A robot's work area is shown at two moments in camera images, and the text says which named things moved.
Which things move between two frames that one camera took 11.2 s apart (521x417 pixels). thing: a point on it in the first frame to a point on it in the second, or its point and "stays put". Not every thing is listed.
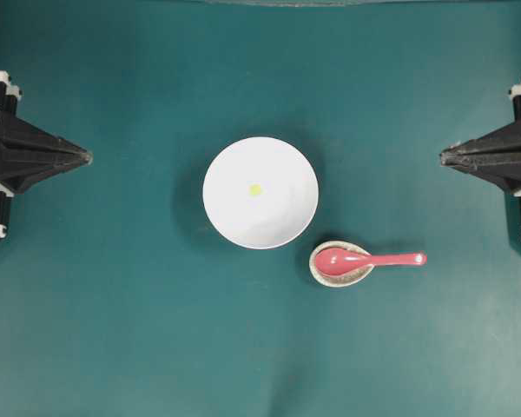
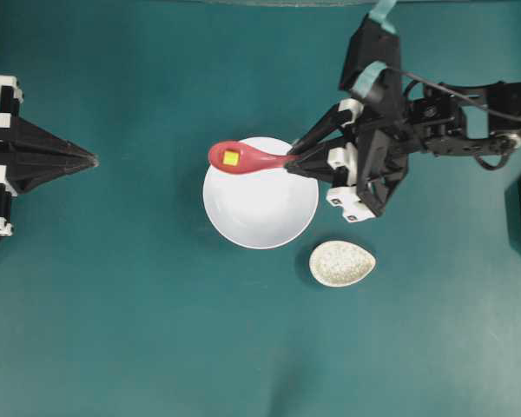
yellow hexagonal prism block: x=255 y=189 to x=231 y=158
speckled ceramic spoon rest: x=332 y=281 stays put
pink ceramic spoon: x=340 y=262 to x=251 y=159
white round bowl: x=288 y=199 stays put
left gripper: x=16 y=155 stays put
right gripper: x=517 y=139 to x=363 y=169
